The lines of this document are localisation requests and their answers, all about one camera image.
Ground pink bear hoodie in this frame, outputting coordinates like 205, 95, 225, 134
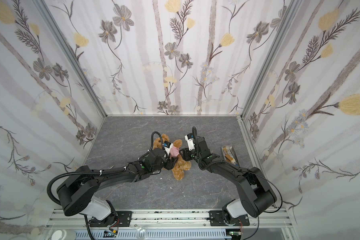
170, 146, 180, 158

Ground brown plush teddy bear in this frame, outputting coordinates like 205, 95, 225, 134
170, 140, 192, 181

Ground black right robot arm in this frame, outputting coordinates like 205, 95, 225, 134
180, 134, 277, 219

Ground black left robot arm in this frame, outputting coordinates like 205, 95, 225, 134
47, 148, 179, 225

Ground wooden pieces in tray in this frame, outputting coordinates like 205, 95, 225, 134
223, 148, 237, 165

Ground metal tray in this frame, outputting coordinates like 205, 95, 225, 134
221, 145, 240, 166

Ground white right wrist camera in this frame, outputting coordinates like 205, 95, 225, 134
185, 134, 195, 151

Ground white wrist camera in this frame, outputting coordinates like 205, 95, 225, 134
185, 134, 195, 151
163, 141, 173, 155

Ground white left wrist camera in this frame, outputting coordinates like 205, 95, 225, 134
163, 141, 173, 155

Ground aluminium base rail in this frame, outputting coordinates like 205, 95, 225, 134
42, 209, 298, 240

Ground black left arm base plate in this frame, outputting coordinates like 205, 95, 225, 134
89, 211, 133, 228

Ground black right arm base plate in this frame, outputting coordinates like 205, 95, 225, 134
207, 210, 250, 227

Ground black corrugated cable conduit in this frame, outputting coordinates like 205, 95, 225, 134
46, 169, 127, 206

